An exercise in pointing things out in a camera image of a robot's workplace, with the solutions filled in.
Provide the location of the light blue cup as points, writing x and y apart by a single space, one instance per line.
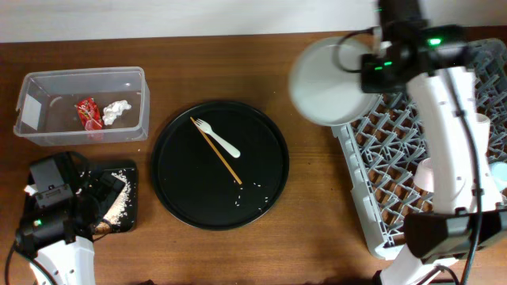
499 174

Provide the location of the grey dishwasher rack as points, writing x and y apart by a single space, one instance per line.
383 148

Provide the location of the white cup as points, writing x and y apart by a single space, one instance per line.
482 130

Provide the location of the grey plate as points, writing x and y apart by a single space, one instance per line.
325 94

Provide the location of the red snack wrapper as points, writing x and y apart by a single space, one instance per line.
89 115

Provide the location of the white bowl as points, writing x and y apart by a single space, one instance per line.
423 178

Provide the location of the white napkin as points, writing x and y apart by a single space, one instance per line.
112 111

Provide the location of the round black serving tray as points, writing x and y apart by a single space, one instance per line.
193 184

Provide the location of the rice and pasta leftovers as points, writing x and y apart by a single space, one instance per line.
114 218

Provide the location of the clear plastic bin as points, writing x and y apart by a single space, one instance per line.
46 105

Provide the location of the wooden chopstick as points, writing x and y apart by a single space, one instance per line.
218 152

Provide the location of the black rectangular tray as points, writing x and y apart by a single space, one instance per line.
128 221

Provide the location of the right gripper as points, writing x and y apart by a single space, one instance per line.
371 83

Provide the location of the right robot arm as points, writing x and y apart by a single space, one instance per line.
431 65

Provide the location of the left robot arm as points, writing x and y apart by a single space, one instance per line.
58 260

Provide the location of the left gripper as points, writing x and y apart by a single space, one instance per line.
104 188

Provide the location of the white plastic fork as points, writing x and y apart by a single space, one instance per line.
207 129

